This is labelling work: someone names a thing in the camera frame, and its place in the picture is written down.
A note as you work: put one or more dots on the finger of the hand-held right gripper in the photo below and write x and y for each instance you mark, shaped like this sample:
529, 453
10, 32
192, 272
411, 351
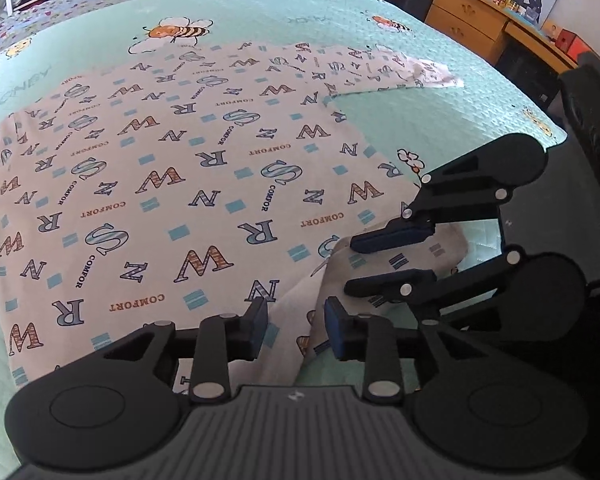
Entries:
390, 282
395, 237

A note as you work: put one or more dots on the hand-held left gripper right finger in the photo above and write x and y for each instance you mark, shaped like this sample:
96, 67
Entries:
335, 325

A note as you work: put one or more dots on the orange box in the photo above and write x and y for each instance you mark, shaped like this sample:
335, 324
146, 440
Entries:
572, 44

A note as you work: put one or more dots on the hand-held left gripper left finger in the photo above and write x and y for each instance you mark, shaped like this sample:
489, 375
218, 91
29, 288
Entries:
257, 327

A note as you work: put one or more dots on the letter-print white shirt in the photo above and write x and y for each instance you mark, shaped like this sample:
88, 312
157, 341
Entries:
180, 160

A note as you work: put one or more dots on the bee-print green blanket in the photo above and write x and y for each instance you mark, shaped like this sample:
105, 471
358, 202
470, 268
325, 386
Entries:
430, 115

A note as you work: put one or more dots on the wooden desk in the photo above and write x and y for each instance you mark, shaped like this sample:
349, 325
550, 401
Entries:
460, 15

